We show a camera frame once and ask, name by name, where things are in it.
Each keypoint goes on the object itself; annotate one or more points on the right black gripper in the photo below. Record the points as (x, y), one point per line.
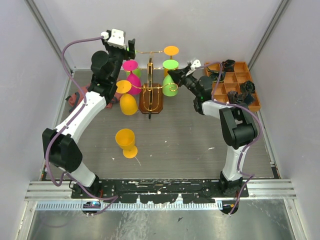
(179, 75)

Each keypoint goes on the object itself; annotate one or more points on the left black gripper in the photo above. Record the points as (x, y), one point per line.
(131, 54)

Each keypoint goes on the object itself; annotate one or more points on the green wine glass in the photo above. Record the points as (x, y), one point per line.
(136, 71)
(169, 88)

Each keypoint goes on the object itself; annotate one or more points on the pink plastic wine glass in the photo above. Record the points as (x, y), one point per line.
(129, 66)

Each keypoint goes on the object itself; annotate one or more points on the orange wine glass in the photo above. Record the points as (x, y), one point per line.
(125, 139)
(171, 53)

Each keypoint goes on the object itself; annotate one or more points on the yellow plastic wine glass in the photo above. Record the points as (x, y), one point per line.
(128, 103)

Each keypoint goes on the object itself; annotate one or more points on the orange wine glass front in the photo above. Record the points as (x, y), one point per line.
(125, 139)

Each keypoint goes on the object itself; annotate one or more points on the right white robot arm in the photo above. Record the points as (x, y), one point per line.
(237, 125)

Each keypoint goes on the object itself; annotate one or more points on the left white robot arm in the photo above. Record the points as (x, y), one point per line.
(60, 145)

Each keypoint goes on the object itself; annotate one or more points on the black crumpled item left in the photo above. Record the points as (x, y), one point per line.
(214, 75)

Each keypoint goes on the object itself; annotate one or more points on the black crumpled item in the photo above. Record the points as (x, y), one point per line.
(247, 87)
(214, 75)
(228, 65)
(237, 98)

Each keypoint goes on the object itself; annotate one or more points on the orange compartment tray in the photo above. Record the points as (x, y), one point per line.
(234, 81)

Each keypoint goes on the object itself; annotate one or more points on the black crumpled item top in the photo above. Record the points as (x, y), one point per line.
(228, 65)

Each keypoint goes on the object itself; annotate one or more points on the black crumpled item bottom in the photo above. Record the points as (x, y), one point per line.
(237, 98)

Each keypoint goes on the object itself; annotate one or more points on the black crumpled item right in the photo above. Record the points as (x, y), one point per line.
(247, 87)

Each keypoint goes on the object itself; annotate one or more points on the red printed cloth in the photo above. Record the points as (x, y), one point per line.
(75, 99)

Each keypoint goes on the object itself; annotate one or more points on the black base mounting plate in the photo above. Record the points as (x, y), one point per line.
(160, 191)

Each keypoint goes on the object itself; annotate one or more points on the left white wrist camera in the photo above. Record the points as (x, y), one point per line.
(114, 38)

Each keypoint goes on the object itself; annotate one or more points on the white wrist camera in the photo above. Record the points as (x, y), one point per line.
(114, 38)
(192, 66)

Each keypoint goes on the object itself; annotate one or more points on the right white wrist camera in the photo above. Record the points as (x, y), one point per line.
(192, 66)

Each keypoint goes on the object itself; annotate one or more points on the gold wire wine glass rack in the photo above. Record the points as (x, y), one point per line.
(151, 97)

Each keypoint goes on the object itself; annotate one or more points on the aluminium frame rail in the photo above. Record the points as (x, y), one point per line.
(255, 189)

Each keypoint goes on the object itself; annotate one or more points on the slotted grey cable duct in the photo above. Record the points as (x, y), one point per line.
(80, 205)

